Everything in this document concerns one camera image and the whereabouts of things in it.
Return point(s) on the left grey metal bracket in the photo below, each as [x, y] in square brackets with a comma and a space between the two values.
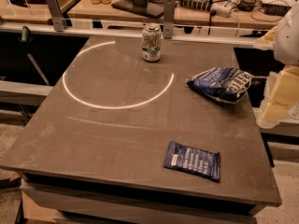
[58, 21]

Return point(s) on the black device on desk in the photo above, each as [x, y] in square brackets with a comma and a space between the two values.
[275, 10]

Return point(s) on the blue chip bag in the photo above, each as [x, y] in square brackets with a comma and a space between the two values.
[223, 84]

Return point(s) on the green white 7up can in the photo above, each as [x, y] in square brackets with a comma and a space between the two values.
[151, 42]

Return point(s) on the green handled tool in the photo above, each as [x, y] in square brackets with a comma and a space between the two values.
[24, 42]

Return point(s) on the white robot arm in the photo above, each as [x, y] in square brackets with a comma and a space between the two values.
[286, 39]

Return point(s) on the white power adapter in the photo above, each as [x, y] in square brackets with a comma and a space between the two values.
[223, 10]

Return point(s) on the black monitor stand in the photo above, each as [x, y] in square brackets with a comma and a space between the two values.
[140, 7]

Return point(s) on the flat dark blue snack packet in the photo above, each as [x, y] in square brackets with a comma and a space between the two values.
[194, 161]

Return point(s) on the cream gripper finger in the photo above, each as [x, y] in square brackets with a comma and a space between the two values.
[281, 93]

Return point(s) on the black power strip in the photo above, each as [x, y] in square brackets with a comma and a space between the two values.
[203, 5]

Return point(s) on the right grey metal bracket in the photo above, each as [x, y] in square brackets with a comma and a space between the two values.
[169, 11]

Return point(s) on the grey metal bracket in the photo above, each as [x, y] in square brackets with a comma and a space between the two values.
[58, 21]
[169, 11]

